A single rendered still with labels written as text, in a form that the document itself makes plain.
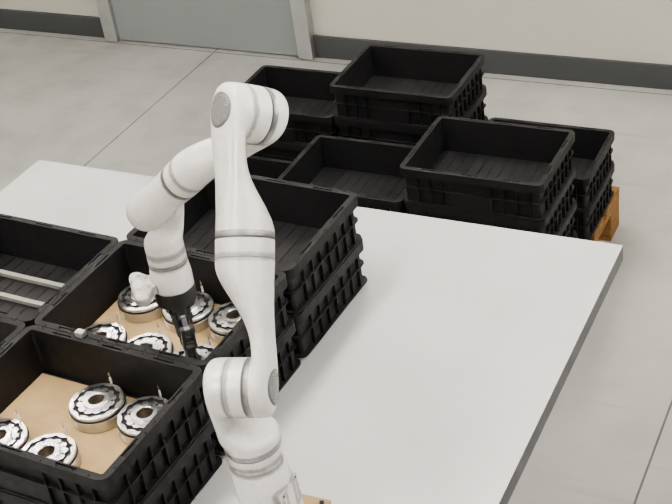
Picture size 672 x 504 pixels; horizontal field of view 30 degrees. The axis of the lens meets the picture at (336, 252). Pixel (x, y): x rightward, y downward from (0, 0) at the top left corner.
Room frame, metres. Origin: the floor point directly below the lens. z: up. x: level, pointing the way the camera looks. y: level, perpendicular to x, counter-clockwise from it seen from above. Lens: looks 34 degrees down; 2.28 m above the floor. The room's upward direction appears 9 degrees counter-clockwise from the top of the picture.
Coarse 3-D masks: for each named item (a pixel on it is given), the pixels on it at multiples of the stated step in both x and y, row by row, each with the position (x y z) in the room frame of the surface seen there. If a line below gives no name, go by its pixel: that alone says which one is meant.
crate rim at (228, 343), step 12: (132, 240) 2.18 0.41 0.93; (108, 252) 2.15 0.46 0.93; (96, 264) 2.11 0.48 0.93; (84, 276) 2.08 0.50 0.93; (276, 276) 1.98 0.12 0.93; (72, 288) 2.04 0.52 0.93; (276, 288) 1.94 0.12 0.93; (60, 300) 2.00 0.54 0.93; (48, 312) 1.97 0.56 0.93; (36, 324) 1.94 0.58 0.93; (48, 324) 1.93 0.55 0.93; (240, 324) 1.84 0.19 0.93; (96, 336) 1.87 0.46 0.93; (228, 336) 1.81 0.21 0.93; (240, 336) 1.83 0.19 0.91; (132, 348) 1.82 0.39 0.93; (144, 348) 1.81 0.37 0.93; (216, 348) 1.78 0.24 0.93; (228, 348) 1.79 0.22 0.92; (180, 360) 1.76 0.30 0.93; (192, 360) 1.76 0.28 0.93; (204, 360) 1.75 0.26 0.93
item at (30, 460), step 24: (24, 336) 1.91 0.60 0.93; (72, 336) 1.88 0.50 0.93; (0, 360) 1.85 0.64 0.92; (144, 360) 1.78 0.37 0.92; (168, 360) 1.77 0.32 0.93; (192, 384) 1.69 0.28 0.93; (168, 408) 1.64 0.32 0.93; (144, 432) 1.58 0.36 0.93; (0, 456) 1.60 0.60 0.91; (24, 456) 1.57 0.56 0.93; (120, 456) 1.53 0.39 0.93; (72, 480) 1.52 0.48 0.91; (96, 480) 1.49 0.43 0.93
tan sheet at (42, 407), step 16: (32, 384) 1.89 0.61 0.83; (48, 384) 1.88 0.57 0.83; (64, 384) 1.87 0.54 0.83; (80, 384) 1.86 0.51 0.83; (16, 400) 1.85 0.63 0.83; (32, 400) 1.84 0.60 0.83; (48, 400) 1.83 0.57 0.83; (64, 400) 1.82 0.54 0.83; (128, 400) 1.80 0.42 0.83; (0, 416) 1.81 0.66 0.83; (16, 416) 1.80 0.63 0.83; (32, 416) 1.79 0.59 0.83; (48, 416) 1.78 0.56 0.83; (64, 416) 1.78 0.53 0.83; (32, 432) 1.75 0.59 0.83; (48, 432) 1.74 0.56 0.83; (80, 432) 1.73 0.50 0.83; (112, 432) 1.71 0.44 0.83; (80, 448) 1.68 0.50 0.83; (96, 448) 1.68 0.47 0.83; (112, 448) 1.67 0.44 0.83; (80, 464) 1.64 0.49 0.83; (96, 464) 1.64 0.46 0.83
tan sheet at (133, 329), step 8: (216, 304) 2.06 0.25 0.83; (112, 312) 2.08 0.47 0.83; (96, 320) 2.06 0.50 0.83; (104, 320) 2.06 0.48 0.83; (112, 320) 2.05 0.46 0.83; (120, 320) 2.05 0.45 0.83; (160, 320) 2.03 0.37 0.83; (128, 328) 2.02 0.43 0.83; (136, 328) 2.01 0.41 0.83; (144, 328) 2.01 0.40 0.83; (152, 328) 2.01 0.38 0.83; (160, 328) 2.00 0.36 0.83; (208, 328) 1.98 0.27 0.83; (128, 336) 1.99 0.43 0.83; (168, 336) 1.97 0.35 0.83; (176, 336) 1.97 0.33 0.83; (200, 336) 1.96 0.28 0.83; (208, 336) 1.95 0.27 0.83; (176, 344) 1.94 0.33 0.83; (208, 344) 1.93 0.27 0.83; (216, 344) 1.92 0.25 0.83
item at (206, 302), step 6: (198, 294) 2.06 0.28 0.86; (204, 294) 2.05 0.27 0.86; (204, 300) 2.03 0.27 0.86; (210, 300) 2.03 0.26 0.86; (204, 306) 2.01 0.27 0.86; (210, 306) 2.01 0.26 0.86; (168, 312) 2.01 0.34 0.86; (192, 312) 2.00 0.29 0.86; (198, 312) 2.00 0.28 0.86; (204, 312) 1.99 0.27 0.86; (168, 318) 1.99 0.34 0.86; (192, 318) 1.98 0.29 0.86; (198, 318) 1.97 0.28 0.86
